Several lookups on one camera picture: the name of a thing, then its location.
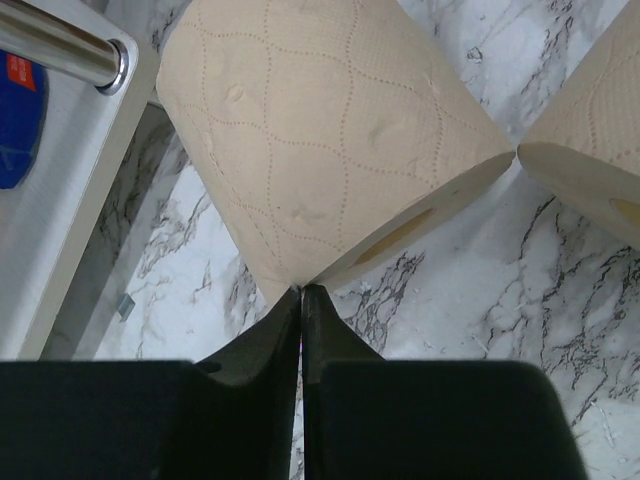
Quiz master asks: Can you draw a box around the blue Tempo roll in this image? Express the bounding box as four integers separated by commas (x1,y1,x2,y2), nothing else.
0,50,49,190

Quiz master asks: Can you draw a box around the white two-tier shelf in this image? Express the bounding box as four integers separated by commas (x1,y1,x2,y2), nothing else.
1,1,159,360

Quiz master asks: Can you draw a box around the brown paper roll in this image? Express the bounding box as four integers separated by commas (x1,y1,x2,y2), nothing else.
156,1,514,304
517,1,639,248

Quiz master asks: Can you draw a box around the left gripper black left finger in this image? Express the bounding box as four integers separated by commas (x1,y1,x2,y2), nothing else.
1,290,301,479

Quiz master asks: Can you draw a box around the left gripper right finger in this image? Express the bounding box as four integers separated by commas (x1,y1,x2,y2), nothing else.
301,285,585,479

